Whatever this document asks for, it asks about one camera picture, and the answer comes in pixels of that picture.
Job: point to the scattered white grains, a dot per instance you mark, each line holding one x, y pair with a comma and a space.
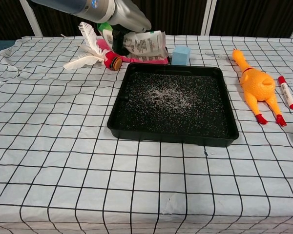
161, 93

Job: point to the yellow rubber chicken toy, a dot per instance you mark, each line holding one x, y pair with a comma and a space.
256, 85

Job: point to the red white marker pen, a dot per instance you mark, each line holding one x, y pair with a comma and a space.
286, 92

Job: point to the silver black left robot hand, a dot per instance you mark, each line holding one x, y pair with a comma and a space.
131, 17

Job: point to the white green snack bag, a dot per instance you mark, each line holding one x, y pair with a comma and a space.
146, 44

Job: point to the white feather shuttlecock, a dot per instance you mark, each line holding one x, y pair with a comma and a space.
88, 61

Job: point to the white upright frame post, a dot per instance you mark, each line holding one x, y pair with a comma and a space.
208, 17

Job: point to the white black checked tablecloth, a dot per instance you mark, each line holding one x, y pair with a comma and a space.
136, 185

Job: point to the black square plastic tray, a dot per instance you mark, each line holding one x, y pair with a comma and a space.
127, 126

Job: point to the light blue foam block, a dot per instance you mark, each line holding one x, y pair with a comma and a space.
180, 56

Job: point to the pink folded towel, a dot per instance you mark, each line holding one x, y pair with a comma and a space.
136, 61

